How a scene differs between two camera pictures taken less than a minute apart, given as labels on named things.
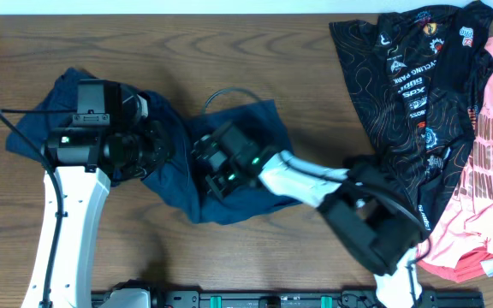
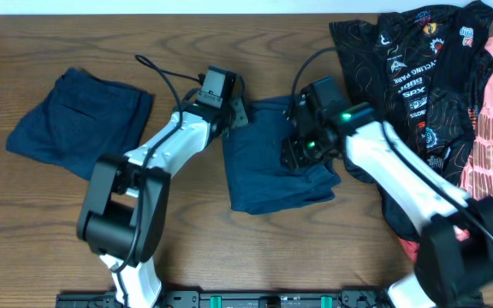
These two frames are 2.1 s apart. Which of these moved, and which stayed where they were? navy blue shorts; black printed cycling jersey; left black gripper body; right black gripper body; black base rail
Moved: left black gripper body; right black gripper body; navy blue shorts
Stayed: black base rail; black printed cycling jersey
